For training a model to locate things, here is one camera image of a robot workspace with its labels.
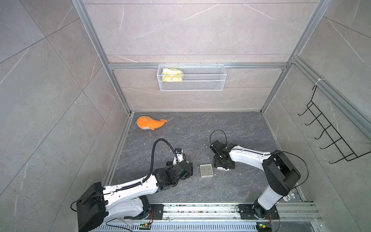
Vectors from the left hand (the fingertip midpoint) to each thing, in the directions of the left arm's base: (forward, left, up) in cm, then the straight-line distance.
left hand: (186, 162), depth 80 cm
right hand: (+2, -23, -11) cm, 25 cm away
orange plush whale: (+33, +29, -4) cm, 45 cm away
